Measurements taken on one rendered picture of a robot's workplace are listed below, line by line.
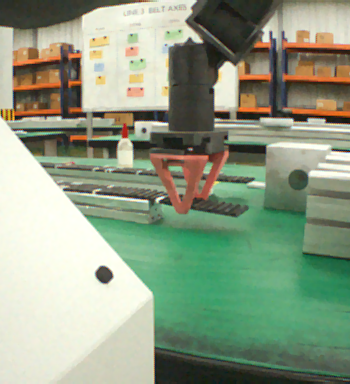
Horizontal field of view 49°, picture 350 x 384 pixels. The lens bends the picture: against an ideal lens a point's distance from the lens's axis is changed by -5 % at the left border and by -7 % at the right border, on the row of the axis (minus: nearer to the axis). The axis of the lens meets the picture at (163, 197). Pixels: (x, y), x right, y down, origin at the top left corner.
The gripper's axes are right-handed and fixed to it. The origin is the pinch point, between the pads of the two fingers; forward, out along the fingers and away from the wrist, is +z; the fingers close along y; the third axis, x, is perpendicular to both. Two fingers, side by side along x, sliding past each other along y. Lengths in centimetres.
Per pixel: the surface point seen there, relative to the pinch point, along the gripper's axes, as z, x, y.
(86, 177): 1.3, 30.6, 16.6
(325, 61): -160, 90, 1047
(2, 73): -104, 646, 495
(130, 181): 1.3, 20.0, 16.7
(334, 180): -5.2, -18.0, -5.6
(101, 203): 0.8, 12.0, -2.9
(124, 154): -1.4, 34.1, 35.8
